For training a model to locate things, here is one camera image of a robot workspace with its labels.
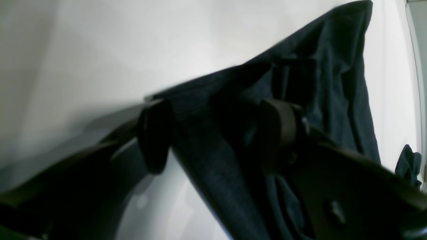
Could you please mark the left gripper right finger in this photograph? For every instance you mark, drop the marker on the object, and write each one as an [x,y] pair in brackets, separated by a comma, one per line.
[346,195]

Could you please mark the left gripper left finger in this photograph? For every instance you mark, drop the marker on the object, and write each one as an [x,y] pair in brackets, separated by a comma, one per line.
[82,197]

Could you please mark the black t-shirt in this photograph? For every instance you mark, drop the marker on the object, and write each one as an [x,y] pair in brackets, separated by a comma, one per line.
[319,68]

